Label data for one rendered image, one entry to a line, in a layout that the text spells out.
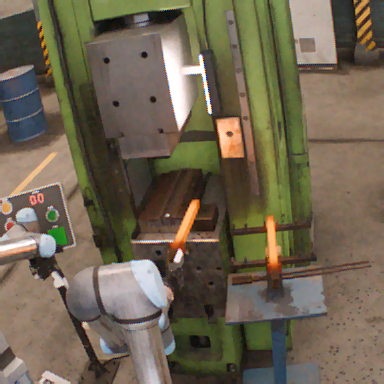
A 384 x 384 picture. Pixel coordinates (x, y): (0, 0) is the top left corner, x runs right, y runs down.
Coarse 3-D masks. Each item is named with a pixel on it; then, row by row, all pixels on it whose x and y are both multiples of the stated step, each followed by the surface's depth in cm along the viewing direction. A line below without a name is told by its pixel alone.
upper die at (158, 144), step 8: (184, 128) 220; (136, 136) 197; (144, 136) 196; (152, 136) 195; (160, 136) 195; (168, 136) 196; (176, 136) 207; (120, 144) 200; (128, 144) 199; (136, 144) 199; (144, 144) 198; (152, 144) 197; (160, 144) 197; (168, 144) 196; (176, 144) 206; (128, 152) 201; (136, 152) 200; (144, 152) 200; (152, 152) 199; (160, 152) 198; (168, 152) 198
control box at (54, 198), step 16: (32, 192) 210; (48, 192) 211; (64, 192) 219; (0, 208) 208; (16, 208) 209; (32, 208) 210; (48, 208) 211; (64, 208) 212; (0, 224) 208; (48, 224) 210; (64, 224) 211
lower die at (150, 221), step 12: (180, 168) 248; (168, 180) 242; (156, 192) 236; (168, 192) 232; (180, 192) 228; (156, 204) 224; (180, 204) 221; (144, 216) 219; (156, 216) 216; (180, 216) 212; (144, 228) 219; (156, 228) 217; (168, 228) 216
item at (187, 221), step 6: (192, 204) 194; (198, 204) 196; (192, 210) 190; (186, 216) 186; (192, 216) 186; (186, 222) 182; (192, 222) 186; (180, 228) 179; (186, 228) 178; (180, 234) 175; (186, 234) 177; (174, 240) 172; (180, 240) 171; (174, 246) 168; (180, 246) 169; (168, 252) 165; (174, 252) 164; (168, 258) 161; (174, 258) 161
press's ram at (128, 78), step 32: (128, 32) 185; (160, 32) 174; (96, 64) 184; (128, 64) 182; (160, 64) 180; (192, 64) 218; (96, 96) 191; (128, 96) 189; (160, 96) 186; (192, 96) 215; (128, 128) 196; (160, 128) 194
